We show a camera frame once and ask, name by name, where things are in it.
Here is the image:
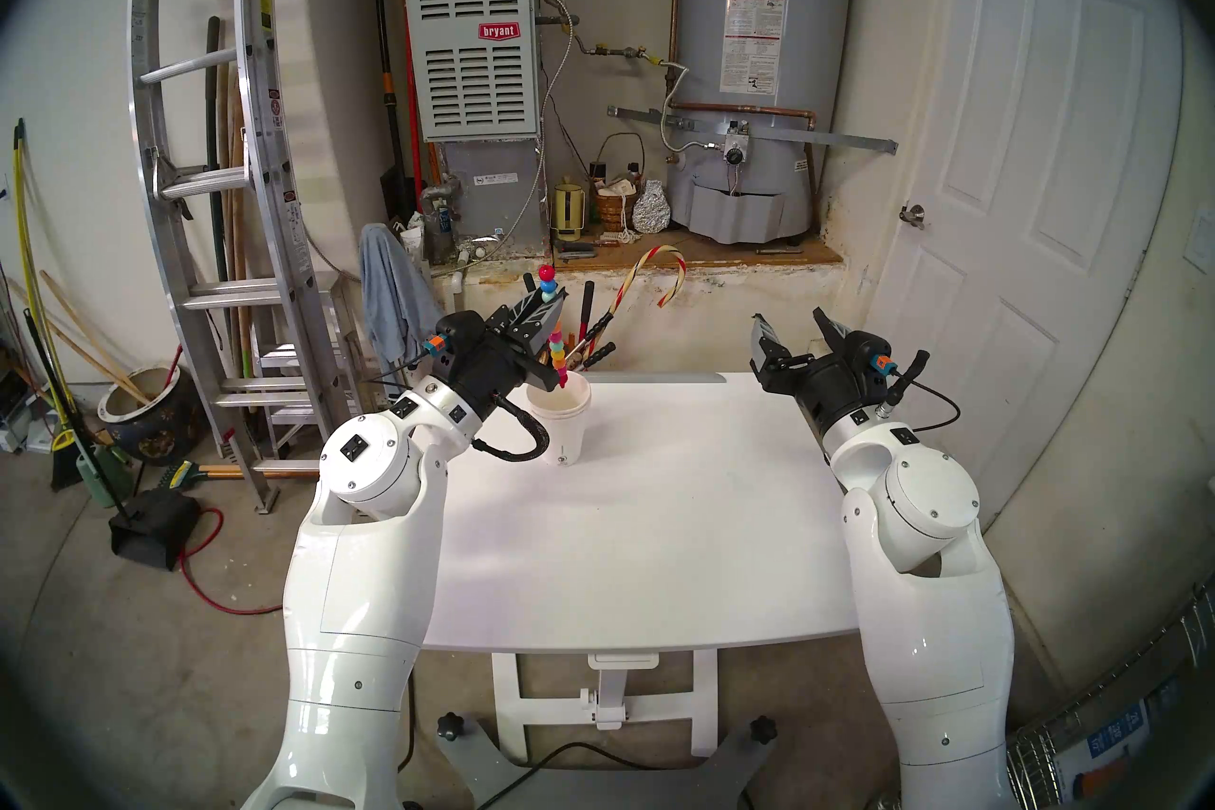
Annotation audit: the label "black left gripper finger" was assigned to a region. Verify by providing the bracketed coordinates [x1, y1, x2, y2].
[532, 291, 572, 368]
[489, 296, 547, 341]

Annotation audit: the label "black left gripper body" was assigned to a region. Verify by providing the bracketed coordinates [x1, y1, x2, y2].
[424, 313, 561, 420]

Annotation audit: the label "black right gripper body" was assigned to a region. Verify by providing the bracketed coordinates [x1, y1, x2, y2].
[759, 331, 893, 437]

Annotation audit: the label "multicolour bead stacking marker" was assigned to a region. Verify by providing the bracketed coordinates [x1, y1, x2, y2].
[536, 265, 573, 391]

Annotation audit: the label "white paper cup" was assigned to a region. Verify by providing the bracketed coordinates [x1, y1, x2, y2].
[525, 376, 592, 467]

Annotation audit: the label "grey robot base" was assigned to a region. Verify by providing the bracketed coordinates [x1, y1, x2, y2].
[437, 713, 779, 810]

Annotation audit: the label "striped candy cane decoration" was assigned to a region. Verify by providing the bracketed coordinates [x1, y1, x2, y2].
[570, 245, 688, 368]

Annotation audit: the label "wooden heater platform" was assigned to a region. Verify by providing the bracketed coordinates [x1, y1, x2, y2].
[553, 234, 844, 273]

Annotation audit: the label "blue grey towel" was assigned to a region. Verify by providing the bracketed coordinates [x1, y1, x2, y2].
[359, 223, 445, 372]

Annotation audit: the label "brown wicker basket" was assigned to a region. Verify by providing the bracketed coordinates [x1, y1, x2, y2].
[593, 132, 646, 232]

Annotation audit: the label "grey drain pipe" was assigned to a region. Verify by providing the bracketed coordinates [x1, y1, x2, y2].
[421, 177, 466, 263]

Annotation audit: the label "crumpled aluminium foil lump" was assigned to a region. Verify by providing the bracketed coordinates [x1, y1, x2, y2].
[631, 180, 671, 234]

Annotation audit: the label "small aluminium step ladder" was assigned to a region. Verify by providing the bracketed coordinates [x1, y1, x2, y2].
[249, 272, 381, 463]

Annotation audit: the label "bent copper pipe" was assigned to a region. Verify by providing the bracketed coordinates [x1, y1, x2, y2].
[669, 101, 819, 230]

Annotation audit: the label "grey bryant furnace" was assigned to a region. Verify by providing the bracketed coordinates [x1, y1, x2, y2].
[394, 0, 551, 254]

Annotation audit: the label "white panel door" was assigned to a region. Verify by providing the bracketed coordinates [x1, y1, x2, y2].
[859, 0, 1187, 534]

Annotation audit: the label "aluminium extension ladder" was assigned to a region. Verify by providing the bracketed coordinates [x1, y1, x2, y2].
[126, 0, 376, 517]

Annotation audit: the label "flexible metal conduit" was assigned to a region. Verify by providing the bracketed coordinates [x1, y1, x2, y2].
[492, 0, 578, 251]

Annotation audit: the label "gas pipe yellow valve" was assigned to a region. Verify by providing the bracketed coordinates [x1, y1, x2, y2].
[581, 41, 665, 71]

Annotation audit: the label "green yellow scrub brush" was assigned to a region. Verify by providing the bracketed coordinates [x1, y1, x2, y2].
[157, 457, 324, 491]

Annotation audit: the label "blue ceramic pot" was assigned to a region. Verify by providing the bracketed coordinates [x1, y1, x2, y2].
[98, 364, 200, 467]

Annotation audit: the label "wooden stake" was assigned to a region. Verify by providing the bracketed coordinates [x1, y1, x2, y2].
[38, 272, 153, 406]

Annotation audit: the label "green plastic container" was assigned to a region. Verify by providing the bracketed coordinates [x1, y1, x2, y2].
[76, 443, 134, 507]

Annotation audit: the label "blue white printed box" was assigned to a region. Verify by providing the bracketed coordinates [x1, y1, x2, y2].
[1054, 680, 1187, 804]

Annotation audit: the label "black handled pliers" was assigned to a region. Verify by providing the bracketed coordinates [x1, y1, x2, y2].
[572, 313, 618, 371]

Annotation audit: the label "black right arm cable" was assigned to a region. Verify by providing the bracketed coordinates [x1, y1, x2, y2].
[878, 350, 963, 434]

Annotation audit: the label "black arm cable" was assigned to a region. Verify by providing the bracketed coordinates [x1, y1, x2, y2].
[878, 350, 963, 434]
[472, 395, 551, 465]

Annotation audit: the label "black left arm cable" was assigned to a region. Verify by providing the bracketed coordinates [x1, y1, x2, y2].
[472, 395, 551, 465]

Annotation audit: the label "grey metal heater strap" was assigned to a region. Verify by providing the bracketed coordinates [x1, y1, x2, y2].
[607, 106, 898, 154]

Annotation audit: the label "black orange handled shovel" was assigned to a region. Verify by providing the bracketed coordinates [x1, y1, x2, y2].
[370, 0, 421, 223]

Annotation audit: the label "wooden long tool handle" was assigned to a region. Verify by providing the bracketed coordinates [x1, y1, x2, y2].
[220, 63, 252, 363]

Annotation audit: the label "white table leg frame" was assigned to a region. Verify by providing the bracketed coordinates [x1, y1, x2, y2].
[491, 649, 720, 766]

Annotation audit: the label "red hose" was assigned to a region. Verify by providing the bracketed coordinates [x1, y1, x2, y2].
[176, 506, 286, 616]

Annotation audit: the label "black long handled dustpan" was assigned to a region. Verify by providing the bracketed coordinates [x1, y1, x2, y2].
[24, 310, 202, 572]

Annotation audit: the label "white light switch plate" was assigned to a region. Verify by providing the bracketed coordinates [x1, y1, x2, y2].
[1184, 205, 1215, 273]

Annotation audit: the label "black floor cable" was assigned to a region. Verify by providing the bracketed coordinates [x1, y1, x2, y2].
[475, 740, 677, 810]

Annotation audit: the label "black long tool handle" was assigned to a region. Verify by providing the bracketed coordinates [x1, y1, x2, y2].
[205, 16, 234, 287]

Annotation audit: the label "metal wire rack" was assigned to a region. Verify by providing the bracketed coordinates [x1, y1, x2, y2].
[1006, 576, 1215, 810]

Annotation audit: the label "yellow handled broom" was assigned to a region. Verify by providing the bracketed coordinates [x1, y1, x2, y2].
[11, 117, 86, 491]

